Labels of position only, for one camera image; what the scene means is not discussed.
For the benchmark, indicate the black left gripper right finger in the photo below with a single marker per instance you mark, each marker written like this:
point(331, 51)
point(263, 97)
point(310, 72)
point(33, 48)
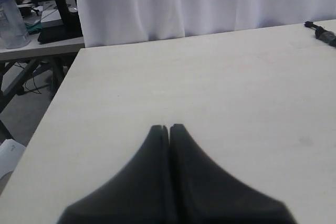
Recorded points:
point(206, 193)

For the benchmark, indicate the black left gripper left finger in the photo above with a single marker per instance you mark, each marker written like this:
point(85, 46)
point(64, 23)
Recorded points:
point(136, 194)

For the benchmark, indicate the white paper sheet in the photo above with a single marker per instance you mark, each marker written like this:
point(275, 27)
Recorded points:
point(11, 152)

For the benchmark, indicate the grey side table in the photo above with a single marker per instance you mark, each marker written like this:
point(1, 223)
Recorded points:
point(40, 58)

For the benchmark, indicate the white curtain backdrop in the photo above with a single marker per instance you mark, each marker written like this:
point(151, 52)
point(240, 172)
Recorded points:
point(114, 22)

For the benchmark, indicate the clear plastic water bottle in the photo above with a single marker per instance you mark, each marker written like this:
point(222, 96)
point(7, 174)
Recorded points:
point(13, 29)

